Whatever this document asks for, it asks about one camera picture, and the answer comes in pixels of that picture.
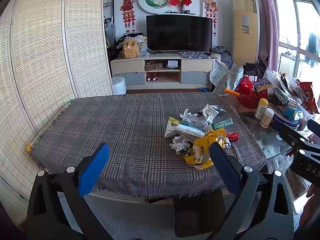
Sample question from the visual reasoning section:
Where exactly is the white bottle yellow cap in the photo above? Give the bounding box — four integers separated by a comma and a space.
255, 98, 269, 119

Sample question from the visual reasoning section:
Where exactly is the yellow plush backpack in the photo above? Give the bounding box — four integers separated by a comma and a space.
122, 39, 140, 59

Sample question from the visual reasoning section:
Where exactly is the cream standing air conditioner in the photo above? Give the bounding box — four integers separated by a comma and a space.
231, 0, 259, 67

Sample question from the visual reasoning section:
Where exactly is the grey plaid tablecloth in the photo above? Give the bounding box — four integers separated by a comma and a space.
30, 92, 267, 198

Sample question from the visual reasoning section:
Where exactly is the crumpled white paper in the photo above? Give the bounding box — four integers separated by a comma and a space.
180, 109, 199, 120

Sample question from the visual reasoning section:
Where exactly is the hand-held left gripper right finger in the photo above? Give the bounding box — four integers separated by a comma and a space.
207, 142, 297, 240

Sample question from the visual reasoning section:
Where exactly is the pile of snack packets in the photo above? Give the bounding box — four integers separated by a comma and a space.
265, 67, 320, 115

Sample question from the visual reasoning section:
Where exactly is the white bottle cream cap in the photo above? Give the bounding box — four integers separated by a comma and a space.
260, 108, 275, 128

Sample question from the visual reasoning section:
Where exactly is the dark bag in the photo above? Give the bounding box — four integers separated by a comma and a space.
243, 62, 267, 79

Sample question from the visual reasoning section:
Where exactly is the silver foil bag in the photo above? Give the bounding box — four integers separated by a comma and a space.
200, 104, 226, 127

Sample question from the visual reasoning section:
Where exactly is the orange handled tool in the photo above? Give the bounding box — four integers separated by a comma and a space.
224, 88, 247, 98

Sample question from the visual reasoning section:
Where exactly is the grey clothes pile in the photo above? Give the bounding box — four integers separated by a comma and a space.
212, 45, 234, 68

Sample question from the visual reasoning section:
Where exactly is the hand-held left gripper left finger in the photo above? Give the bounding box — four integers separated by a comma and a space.
25, 143, 115, 240

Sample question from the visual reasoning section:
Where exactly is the red fish hanging decoration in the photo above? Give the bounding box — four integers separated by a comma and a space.
121, 0, 137, 32

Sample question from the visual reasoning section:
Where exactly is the person's right forearm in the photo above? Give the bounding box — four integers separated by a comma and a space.
299, 185, 320, 233

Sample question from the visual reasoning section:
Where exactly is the vase with sunflower and flags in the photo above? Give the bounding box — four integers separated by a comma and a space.
169, 0, 193, 14

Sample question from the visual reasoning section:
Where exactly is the bamboo folding screen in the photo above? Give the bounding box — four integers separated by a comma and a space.
0, 0, 113, 207

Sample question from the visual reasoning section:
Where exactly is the red plastic basket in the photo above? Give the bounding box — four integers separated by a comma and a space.
235, 76, 273, 109

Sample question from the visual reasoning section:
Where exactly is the crumpled printed paper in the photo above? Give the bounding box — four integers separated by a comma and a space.
169, 135, 192, 155

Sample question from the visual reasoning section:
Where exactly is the black coat rack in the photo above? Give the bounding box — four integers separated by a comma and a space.
103, 0, 117, 55

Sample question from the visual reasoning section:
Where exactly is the blue round tin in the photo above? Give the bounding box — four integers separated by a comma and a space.
271, 104, 301, 131

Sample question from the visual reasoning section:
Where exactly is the pink curtain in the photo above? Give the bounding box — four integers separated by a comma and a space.
255, 0, 279, 56

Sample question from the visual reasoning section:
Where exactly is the pink animal hanging decoration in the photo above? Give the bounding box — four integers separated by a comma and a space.
202, 0, 218, 36

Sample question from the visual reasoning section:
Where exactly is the cream grey television cabinet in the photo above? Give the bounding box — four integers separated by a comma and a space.
110, 52, 215, 85

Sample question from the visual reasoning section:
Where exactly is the yellow crumpled wrapper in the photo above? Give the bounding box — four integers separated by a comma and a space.
184, 127, 231, 171

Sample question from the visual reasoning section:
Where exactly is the blue patterned cloth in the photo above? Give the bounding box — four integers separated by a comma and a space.
178, 51, 212, 58

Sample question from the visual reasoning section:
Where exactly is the window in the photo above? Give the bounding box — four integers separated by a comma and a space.
271, 0, 320, 80

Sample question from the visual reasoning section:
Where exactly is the green floral cloth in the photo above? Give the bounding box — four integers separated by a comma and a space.
209, 62, 244, 96

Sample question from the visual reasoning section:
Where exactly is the black television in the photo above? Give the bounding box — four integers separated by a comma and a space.
146, 14, 213, 55

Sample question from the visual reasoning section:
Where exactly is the clear umbrella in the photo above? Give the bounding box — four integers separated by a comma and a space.
105, 17, 117, 53

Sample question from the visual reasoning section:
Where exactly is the white green cardboard box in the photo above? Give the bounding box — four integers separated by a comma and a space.
164, 117, 213, 140

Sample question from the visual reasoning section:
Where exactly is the pile of clothes and toys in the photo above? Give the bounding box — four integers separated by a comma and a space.
116, 32, 151, 58

